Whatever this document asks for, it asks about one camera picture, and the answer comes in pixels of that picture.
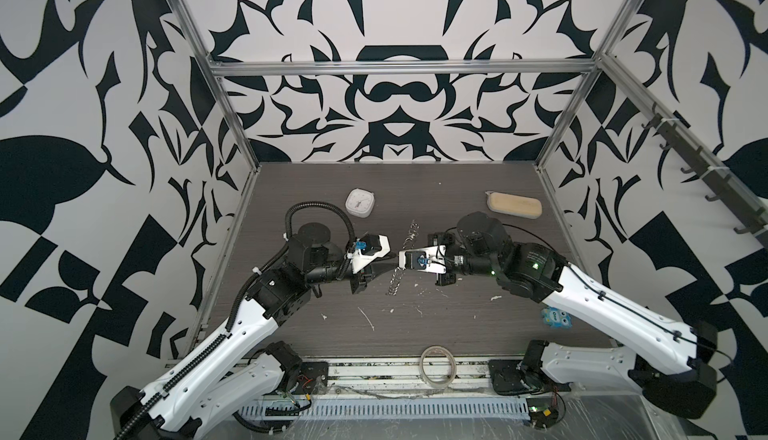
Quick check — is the blue owl toy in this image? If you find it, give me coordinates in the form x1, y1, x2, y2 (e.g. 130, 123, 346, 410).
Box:
541, 307, 572, 329

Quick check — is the clear tape roll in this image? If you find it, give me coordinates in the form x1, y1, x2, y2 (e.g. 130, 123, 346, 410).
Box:
417, 345, 458, 390

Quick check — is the white square timer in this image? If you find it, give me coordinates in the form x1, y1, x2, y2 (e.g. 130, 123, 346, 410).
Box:
344, 188, 375, 219

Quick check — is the white slotted cable duct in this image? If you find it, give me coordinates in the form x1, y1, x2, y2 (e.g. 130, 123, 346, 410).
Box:
240, 397, 530, 421

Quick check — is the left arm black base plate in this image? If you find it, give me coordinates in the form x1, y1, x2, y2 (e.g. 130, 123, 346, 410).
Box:
273, 361, 329, 395

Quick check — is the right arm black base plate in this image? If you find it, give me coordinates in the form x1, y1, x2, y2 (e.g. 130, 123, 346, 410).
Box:
488, 359, 571, 396

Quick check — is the black corrugated cable hose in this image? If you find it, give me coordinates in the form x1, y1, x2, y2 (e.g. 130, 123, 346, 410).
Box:
284, 201, 359, 249

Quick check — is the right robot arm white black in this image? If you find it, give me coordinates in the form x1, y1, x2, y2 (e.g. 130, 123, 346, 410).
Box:
400, 212, 718, 419

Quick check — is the black wall hook rack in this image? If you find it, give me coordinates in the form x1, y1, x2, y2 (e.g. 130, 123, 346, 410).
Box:
640, 103, 767, 249

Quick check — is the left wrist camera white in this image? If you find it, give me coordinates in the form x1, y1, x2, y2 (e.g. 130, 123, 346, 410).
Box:
347, 234, 391, 274

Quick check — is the green lit circuit board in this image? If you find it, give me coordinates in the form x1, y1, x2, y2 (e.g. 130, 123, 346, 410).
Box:
526, 395, 567, 430

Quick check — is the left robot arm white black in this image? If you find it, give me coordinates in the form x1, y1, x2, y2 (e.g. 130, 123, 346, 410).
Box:
110, 201, 394, 439

